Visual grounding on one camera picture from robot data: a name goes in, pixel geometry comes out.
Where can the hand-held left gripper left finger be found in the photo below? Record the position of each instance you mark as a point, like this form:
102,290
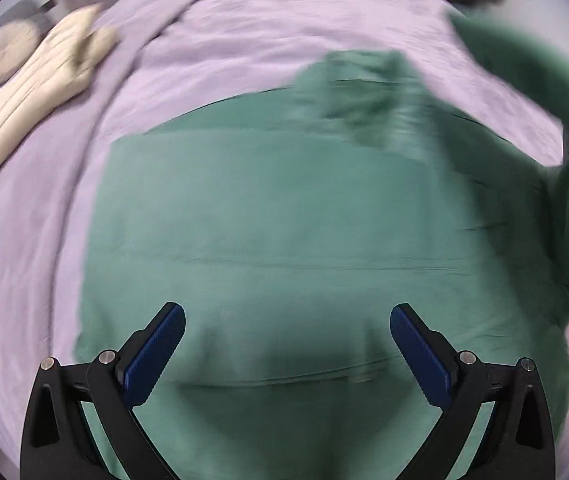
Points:
157,345

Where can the cream quilted garment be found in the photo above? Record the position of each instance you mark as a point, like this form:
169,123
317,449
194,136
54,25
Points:
29,95

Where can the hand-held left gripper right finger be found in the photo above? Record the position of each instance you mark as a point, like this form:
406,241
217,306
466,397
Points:
420,350

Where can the round grey object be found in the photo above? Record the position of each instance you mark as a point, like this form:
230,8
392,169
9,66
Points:
4,52

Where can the purple blanket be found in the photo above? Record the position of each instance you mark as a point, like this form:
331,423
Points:
39,260

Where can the green shirt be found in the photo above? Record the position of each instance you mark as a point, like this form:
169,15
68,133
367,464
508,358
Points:
284,240

